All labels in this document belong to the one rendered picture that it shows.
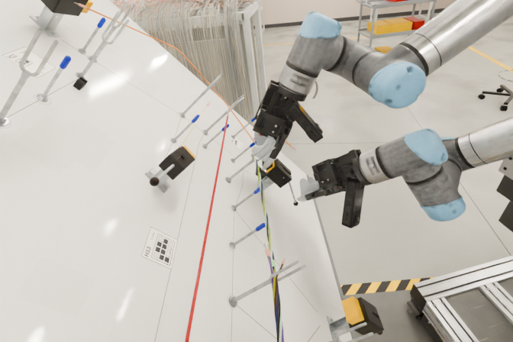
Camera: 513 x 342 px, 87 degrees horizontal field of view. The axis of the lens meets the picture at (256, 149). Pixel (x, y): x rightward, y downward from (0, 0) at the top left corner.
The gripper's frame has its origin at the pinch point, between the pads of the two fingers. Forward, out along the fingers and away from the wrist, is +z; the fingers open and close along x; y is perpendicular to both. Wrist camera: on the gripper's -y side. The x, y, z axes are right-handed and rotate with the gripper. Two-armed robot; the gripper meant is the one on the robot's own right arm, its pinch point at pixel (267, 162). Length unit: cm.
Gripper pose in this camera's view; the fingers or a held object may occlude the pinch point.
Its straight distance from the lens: 69.7
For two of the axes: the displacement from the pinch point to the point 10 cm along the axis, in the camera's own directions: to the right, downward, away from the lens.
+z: -3.6, 8.0, 4.7
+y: -9.3, -3.4, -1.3
